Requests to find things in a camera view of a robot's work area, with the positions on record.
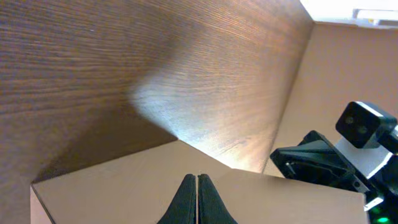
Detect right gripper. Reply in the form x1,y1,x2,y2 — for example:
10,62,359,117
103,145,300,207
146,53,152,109
270,130,397,224

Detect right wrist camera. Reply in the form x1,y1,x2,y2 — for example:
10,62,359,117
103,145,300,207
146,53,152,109
335,100,398,180

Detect brown cardboard box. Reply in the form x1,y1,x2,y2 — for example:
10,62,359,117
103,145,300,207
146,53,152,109
30,141,368,224

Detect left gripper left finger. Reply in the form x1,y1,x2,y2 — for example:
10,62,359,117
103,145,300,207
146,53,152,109
157,174,196,224

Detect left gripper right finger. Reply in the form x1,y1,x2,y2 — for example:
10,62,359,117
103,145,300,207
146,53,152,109
198,174,237,224

